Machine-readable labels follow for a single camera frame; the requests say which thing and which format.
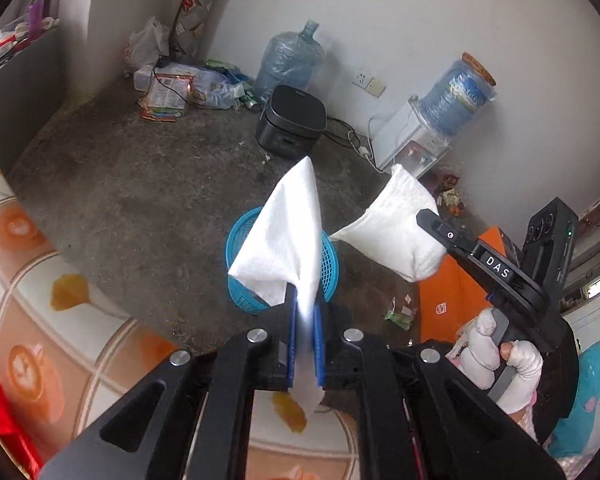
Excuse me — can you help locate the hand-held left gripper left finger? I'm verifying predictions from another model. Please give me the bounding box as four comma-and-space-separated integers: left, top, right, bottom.
37, 284, 301, 480

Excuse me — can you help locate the blue jug on dispenser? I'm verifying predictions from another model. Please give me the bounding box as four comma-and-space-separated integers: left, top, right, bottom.
422, 52, 496, 136

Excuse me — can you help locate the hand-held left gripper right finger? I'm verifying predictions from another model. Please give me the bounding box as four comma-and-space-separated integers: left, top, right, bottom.
314, 290, 566, 480

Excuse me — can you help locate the person's right hand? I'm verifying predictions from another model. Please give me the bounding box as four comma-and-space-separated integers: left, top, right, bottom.
462, 308, 543, 411

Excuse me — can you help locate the empty blue water jug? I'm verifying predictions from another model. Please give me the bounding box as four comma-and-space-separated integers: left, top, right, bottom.
254, 20, 326, 106

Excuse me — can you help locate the black rice cooker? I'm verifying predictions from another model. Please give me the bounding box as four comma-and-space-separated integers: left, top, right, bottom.
256, 85, 328, 161

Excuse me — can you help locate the pile of packets on floor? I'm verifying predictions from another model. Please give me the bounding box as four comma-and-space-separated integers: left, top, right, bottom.
135, 60, 253, 123

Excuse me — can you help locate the blue plastic basket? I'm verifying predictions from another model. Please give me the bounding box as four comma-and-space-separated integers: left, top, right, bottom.
226, 207, 341, 316

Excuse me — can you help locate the teal printed blanket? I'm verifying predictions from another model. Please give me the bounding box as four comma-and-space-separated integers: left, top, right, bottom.
550, 335, 600, 466

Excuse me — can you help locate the white plastic bag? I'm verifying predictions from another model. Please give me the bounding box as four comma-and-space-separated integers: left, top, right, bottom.
125, 16, 171, 77

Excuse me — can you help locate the white wall socket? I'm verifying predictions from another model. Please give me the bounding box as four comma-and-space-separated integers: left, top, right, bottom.
354, 69, 387, 97

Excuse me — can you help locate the orange flat box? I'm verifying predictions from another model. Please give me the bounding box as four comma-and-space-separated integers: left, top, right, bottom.
419, 227, 506, 346

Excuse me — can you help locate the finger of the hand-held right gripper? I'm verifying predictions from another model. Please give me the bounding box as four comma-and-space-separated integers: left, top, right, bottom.
416, 208, 520, 293

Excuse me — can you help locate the red plastic packet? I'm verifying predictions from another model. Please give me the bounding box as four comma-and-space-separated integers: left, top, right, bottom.
0, 370, 43, 480

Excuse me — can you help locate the grey cabinet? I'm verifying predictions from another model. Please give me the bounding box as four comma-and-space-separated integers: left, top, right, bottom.
0, 25, 61, 171

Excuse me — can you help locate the purple cup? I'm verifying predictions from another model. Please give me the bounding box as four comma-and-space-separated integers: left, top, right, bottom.
28, 1, 46, 36

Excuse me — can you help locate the white water dispenser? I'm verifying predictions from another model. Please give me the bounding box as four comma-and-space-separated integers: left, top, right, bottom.
372, 100, 451, 178

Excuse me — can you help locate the white paper tissue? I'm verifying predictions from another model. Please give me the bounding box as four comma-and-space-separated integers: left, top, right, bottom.
330, 164, 448, 282
228, 156, 326, 411

